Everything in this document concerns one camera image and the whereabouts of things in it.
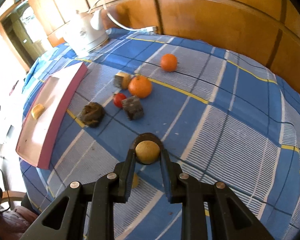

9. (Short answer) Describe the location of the wooden wall panelling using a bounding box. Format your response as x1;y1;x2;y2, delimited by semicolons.
0;0;300;98

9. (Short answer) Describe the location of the wooden chair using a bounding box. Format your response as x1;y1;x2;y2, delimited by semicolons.
0;191;38;239

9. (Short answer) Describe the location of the dark cut fruit chunk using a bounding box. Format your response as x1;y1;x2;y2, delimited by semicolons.
121;96;144;120

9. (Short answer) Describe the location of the dark brown wrinkled fruit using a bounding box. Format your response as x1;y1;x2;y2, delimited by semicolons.
79;102;106;128

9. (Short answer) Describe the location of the white electric kettle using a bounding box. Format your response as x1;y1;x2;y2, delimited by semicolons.
62;10;108;57

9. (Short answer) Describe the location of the white kettle power cable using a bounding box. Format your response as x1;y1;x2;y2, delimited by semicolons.
88;0;159;34

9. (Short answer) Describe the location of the small red tomato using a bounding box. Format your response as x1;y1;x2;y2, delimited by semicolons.
113;93;127;108

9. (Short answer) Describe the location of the small tan round fruit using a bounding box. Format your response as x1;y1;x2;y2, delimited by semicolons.
135;140;160;165

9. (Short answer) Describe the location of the pink tray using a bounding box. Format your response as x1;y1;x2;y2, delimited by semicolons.
15;62;88;170

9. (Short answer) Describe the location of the orange mandarin with stem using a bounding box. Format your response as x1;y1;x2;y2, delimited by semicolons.
160;54;178;72

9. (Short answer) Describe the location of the blue plaid tablecloth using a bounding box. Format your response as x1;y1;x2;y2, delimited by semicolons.
20;29;300;239

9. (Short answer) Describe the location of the large orange mandarin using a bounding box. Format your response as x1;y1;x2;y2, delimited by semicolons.
128;75;152;99

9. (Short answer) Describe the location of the yellow-fleshed dark-skinned fruit piece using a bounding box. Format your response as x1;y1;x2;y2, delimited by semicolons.
113;72;131;89

